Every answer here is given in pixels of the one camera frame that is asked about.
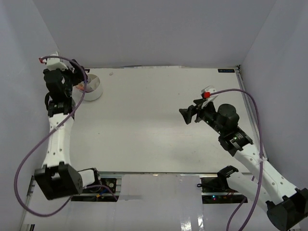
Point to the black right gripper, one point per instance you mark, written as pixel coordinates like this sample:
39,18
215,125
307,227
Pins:
187,113

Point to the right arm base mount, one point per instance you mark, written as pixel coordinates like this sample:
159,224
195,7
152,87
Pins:
215,190

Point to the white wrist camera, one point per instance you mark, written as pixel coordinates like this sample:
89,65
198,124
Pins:
208,95
54,63

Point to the white round divided container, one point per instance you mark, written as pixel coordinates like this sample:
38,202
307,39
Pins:
94,89

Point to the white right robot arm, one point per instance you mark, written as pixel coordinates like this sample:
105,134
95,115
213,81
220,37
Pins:
285,204

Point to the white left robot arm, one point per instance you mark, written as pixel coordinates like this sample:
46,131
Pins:
57,178

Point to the right table label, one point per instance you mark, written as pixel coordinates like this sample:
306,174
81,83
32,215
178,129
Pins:
224,70

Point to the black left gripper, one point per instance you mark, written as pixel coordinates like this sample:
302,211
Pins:
79,77

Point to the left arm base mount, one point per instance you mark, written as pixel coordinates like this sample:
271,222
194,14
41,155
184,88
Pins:
108,191

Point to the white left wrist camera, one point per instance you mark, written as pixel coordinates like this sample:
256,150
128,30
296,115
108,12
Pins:
54,63

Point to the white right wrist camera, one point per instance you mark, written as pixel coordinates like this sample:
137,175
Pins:
208,95

